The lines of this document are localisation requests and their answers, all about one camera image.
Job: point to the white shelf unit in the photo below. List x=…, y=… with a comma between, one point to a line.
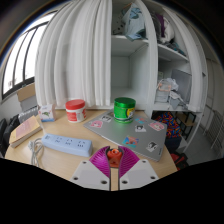
x=133, y=76

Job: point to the white curtain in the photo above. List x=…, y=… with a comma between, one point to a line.
x=73, y=53

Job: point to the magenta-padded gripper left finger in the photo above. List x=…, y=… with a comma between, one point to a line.
x=88, y=173

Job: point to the green metal tin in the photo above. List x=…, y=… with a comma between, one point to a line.
x=124, y=110

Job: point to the light blue power strip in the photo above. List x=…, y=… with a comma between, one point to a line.
x=66, y=144

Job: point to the tan and pink book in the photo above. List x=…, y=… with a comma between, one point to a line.
x=25, y=130

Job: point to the grey box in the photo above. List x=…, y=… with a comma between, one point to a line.
x=28, y=103

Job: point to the dark-framed window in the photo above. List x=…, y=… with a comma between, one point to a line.
x=20, y=63

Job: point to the multicoloured patterned bag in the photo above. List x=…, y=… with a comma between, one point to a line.
x=170, y=125

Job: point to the black suitcase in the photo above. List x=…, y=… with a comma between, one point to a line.
x=2, y=136

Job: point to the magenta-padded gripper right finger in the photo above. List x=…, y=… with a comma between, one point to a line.
x=138, y=173

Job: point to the black bag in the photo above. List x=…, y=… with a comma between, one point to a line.
x=11, y=128

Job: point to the orange-red charger block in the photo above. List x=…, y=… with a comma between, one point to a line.
x=114, y=156

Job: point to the brown cardboard box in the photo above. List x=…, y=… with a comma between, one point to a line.
x=26, y=92

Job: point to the white jar with red lid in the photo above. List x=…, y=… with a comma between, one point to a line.
x=76, y=112

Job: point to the silver laptop with stickers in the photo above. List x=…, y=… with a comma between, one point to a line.
x=116, y=133

